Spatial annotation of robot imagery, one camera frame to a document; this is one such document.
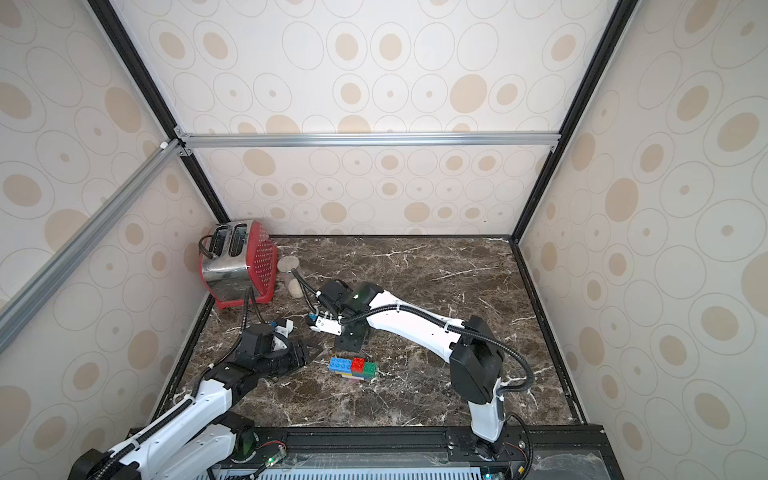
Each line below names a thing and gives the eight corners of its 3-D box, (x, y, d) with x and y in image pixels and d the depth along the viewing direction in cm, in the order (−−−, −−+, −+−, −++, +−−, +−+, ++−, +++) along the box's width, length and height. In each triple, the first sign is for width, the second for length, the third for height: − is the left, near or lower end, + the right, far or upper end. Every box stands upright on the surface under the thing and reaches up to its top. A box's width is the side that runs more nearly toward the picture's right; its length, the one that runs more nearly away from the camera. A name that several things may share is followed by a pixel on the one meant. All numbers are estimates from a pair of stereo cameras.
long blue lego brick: (332, 376, 86) (328, 367, 80) (334, 366, 88) (330, 356, 82) (352, 379, 86) (349, 369, 80) (354, 369, 88) (352, 359, 82)
